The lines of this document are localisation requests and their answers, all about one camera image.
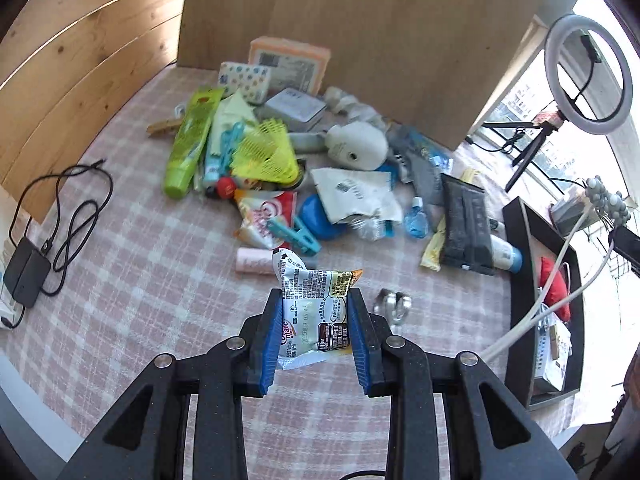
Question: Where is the white printed gift box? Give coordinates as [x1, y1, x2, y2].
[530, 310, 573, 393]

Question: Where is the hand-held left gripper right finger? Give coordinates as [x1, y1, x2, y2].
[347, 287, 583, 480]

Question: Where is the blue eye drop bottle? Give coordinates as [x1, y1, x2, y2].
[404, 196, 431, 238]

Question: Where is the yellow-green cleaning cloth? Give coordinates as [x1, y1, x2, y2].
[205, 89, 258, 161]

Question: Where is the star print tissue pack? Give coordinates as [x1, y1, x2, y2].
[217, 61, 272, 104]

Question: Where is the pale grey tube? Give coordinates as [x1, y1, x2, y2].
[289, 131, 328, 153]

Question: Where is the green squeeze tube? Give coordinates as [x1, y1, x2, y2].
[164, 86, 226, 198]

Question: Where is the white plug-in night light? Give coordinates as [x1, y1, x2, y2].
[325, 122, 390, 171]

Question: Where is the ring light on black tripod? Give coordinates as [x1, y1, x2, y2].
[467, 14, 633, 193]

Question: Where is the pink tube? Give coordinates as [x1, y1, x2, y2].
[236, 247, 278, 276]

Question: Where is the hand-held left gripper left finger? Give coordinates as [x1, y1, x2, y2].
[57, 287, 283, 480]

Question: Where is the yellow plastic shuttlecock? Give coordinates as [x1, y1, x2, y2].
[231, 116, 307, 191]

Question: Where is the large wooden back board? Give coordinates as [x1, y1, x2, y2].
[176, 0, 546, 151]

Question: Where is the black cable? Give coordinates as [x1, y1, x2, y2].
[22, 160, 113, 296]

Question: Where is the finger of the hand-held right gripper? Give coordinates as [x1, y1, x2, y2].
[610, 225, 640, 278]

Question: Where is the orange wrapped block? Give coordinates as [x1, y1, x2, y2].
[248, 36, 332, 96]

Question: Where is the black power adapter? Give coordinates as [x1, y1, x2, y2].
[4, 237, 52, 308]

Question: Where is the silver coffee sachet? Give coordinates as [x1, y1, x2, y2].
[271, 249, 364, 372]

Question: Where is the grey metal tin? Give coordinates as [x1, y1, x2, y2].
[264, 87, 327, 126]

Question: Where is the crumpled clear blister pack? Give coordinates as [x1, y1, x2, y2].
[350, 215, 396, 241]

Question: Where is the red and white creamer packet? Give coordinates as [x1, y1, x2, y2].
[234, 190, 299, 251]

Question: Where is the pine plank panel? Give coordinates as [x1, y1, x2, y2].
[0, 0, 183, 223]

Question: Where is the crumpled clear plastic wrap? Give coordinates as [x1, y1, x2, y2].
[324, 86, 386, 128]

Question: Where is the potted spider plant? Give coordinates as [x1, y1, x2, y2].
[550, 180, 640, 281]

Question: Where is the red cloth pouch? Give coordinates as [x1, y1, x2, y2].
[540, 256, 572, 322]

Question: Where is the blue round lid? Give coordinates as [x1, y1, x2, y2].
[298, 194, 348, 241]

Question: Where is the blue foil packet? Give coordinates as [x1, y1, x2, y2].
[400, 127, 453, 171]

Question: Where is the white power strip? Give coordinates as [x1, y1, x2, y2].
[0, 270, 26, 331]

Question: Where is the black rectangular tray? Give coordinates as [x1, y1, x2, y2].
[502, 197, 586, 413]

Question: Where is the grey foil packet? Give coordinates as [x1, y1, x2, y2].
[405, 150, 446, 208]

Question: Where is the white bottle blue cap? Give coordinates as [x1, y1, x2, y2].
[490, 234, 523, 274]

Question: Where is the grey ball massager white handle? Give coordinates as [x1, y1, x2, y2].
[482, 176, 632, 361]

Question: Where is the torn white paper packet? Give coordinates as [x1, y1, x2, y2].
[310, 167, 403, 226]

